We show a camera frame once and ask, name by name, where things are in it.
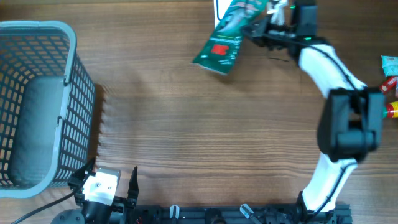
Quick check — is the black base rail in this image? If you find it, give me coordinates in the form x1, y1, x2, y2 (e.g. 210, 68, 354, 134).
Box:
128, 204, 353, 224

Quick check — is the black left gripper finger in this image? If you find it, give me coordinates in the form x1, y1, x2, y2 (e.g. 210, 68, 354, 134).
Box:
68, 158, 95, 189
127, 166, 139, 201

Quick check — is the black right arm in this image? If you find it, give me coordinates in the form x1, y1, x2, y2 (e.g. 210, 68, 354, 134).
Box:
242, 1, 384, 220

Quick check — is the white barcode scanner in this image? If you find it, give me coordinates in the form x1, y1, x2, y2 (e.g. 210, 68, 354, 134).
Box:
213, 0, 232, 27

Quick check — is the orange sauce bottle green cap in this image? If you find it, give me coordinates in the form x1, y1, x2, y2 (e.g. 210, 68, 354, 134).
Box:
383, 101, 398, 119

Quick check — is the grey plastic mesh basket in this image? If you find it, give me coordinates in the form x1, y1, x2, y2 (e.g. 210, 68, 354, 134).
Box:
1, 21, 95, 198

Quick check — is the red coffee stick sachet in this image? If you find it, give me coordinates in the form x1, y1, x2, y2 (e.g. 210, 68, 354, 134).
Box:
379, 77, 397, 93

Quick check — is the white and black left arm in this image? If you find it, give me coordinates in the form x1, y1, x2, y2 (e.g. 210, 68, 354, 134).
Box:
52, 159, 139, 224

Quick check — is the green gloves package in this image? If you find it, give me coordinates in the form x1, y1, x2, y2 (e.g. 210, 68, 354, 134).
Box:
192, 0, 268, 75

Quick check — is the teal wet wipes pack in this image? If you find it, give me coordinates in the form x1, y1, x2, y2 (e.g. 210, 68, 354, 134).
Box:
381, 55, 398, 77

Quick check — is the black left camera cable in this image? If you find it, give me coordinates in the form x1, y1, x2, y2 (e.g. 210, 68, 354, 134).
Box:
12, 189, 78, 224

